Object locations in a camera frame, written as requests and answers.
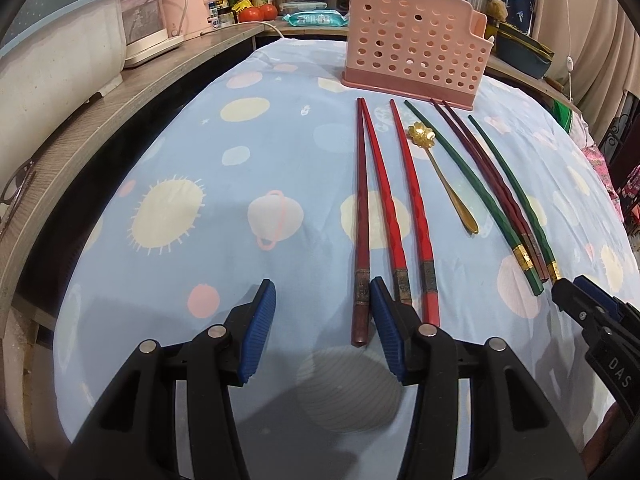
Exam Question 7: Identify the maroon chopstick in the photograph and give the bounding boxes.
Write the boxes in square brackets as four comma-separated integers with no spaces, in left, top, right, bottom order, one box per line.
[442,101,549,270]
[431,100,542,283]

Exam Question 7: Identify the dark red chopstick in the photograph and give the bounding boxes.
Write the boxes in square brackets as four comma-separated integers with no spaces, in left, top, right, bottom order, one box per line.
[350,97,374,349]

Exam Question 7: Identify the green plastic basin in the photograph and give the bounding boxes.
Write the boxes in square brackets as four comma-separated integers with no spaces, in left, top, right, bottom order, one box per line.
[551,99,577,137]

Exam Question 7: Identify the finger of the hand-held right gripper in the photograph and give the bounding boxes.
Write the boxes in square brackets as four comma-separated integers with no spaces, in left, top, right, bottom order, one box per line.
[551,277,609,342]
[574,275,627,327]

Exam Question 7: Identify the white power cable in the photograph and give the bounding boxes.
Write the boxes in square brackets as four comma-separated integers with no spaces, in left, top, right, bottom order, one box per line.
[200,20,283,38]

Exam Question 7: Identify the black eyeglasses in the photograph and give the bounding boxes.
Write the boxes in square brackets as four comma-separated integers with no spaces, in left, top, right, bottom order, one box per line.
[0,159,37,235]

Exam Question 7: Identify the pink floral cloth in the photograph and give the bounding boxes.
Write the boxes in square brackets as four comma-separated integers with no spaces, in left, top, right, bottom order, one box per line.
[582,115,640,223]

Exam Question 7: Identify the bright red chopstick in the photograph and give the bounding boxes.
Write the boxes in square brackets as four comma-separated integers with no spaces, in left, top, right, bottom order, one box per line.
[389,99,442,327]
[360,98,414,308]

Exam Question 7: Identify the blue baking dish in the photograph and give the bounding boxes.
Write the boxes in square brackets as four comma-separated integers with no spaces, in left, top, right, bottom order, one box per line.
[492,21,555,80]

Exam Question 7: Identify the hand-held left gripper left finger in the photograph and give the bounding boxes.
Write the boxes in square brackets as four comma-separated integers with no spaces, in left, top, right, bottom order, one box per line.
[59,279,277,480]

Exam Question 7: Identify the white cable with switch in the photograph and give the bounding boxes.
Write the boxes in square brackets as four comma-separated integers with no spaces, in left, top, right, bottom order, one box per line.
[547,0,578,107]

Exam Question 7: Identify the pink electric kettle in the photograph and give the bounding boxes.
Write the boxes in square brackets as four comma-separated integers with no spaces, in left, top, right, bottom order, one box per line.
[157,0,224,41]

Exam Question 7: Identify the gold flower spoon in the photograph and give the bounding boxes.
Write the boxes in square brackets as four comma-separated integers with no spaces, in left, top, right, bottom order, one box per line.
[407,122,480,236]

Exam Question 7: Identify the green chopstick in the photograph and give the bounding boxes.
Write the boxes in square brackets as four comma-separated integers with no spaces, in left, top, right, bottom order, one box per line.
[467,115,562,282]
[404,100,546,296]

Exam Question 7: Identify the blue planet print bedsheet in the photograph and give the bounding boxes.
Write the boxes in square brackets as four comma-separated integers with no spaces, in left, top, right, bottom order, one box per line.
[52,35,640,480]

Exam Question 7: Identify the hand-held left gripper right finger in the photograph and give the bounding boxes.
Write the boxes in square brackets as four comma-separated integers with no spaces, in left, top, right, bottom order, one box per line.
[369,276,588,480]

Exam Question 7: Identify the beige curtain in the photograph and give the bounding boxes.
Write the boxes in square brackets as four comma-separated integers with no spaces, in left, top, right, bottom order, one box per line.
[529,0,640,123]

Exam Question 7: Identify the white steamer appliance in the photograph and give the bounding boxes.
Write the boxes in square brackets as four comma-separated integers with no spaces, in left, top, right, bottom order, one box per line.
[120,0,187,69]

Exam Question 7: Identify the teal wet wipes pack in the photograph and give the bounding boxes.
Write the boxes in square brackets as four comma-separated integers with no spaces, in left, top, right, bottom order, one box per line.
[281,10,350,29]

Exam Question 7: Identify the white basin with blue rim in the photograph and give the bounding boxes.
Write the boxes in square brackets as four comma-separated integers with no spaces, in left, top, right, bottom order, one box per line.
[0,0,127,181]

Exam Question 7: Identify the pink perforated utensil holder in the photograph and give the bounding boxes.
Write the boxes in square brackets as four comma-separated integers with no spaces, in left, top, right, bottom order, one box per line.
[340,0,496,112]

